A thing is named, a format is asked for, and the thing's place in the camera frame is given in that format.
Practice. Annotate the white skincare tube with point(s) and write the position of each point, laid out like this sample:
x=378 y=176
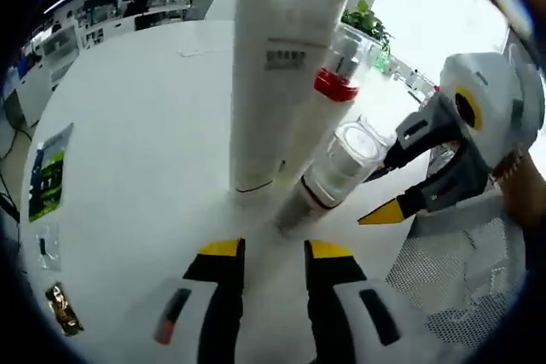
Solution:
x=273 y=82

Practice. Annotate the green sachet packet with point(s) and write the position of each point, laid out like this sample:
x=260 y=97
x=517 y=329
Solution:
x=49 y=172

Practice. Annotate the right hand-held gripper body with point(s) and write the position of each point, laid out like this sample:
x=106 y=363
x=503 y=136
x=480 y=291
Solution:
x=503 y=104

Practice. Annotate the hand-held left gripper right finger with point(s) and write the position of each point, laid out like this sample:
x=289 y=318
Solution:
x=337 y=296

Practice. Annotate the gold sachet packet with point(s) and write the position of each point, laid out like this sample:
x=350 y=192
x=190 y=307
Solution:
x=64 y=308

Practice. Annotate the small clear packet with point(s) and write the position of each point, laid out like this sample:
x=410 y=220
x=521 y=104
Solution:
x=48 y=246

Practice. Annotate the green bottle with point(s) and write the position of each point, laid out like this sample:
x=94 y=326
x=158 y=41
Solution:
x=383 y=62

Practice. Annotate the clear-cased skincare bottle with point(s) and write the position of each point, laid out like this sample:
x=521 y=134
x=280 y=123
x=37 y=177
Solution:
x=354 y=155

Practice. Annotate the potted green plant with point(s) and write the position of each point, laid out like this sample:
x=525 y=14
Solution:
x=369 y=23

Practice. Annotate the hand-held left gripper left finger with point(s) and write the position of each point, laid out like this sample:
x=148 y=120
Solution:
x=217 y=287

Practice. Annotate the grey mesh office chair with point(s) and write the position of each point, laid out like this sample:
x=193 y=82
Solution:
x=460 y=274

